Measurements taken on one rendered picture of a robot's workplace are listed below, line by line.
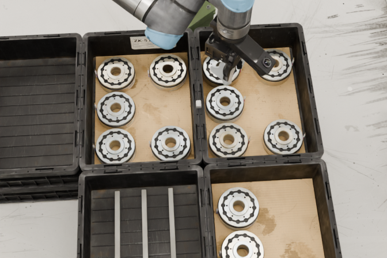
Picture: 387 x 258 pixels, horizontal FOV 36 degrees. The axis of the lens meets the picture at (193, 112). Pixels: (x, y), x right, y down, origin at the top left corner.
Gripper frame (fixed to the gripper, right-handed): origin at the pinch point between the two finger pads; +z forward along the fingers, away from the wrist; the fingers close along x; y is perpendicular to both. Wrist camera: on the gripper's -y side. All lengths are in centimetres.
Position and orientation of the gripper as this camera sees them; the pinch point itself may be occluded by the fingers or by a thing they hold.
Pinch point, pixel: (234, 75)
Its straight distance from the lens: 152.2
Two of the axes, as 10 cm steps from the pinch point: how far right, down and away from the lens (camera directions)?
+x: -5.5, 7.5, -3.7
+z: -0.1, 4.4, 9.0
